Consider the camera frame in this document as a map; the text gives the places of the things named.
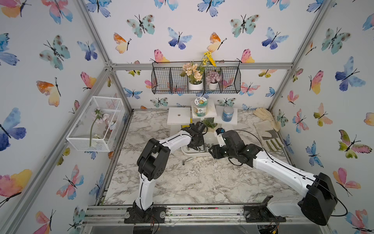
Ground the beige flowers white pot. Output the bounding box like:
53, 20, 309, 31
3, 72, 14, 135
180, 62, 204, 91

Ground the blue can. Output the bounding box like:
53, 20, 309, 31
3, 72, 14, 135
222, 106, 234, 122

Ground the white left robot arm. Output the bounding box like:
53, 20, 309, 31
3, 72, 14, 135
124, 122, 207, 223

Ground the white mesh wall basket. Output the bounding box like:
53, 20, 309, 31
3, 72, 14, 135
66, 96, 126, 152

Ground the white storage box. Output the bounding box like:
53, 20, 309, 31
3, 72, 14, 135
181, 132, 218, 158

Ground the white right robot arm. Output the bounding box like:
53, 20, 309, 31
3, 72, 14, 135
209, 128, 340, 226

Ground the beige work glove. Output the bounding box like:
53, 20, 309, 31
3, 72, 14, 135
253, 107, 281, 132

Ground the small succulent pot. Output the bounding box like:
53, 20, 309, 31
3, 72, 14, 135
203, 118, 218, 132

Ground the grey patterned work glove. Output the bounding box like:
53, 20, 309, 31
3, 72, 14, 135
254, 120, 284, 152

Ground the yellow artificial flower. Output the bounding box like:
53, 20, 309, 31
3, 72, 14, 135
202, 51, 216, 67

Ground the pink artificial rose stem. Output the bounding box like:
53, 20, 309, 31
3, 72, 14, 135
89, 107, 113, 147

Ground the green lidded jar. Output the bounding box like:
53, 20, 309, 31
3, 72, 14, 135
193, 97, 208, 117

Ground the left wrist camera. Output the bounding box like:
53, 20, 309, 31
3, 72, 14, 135
190, 121, 208, 135

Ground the purple flowers white pot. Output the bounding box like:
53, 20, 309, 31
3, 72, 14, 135
206, 71, 222, 91

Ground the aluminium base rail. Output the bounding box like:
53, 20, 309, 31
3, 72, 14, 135
83, 203, 312, 226

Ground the black wire wall basket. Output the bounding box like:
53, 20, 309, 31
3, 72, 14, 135
151, 61, 241, 95

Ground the white display stand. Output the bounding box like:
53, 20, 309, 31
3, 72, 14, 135
166, 98, 239, 138

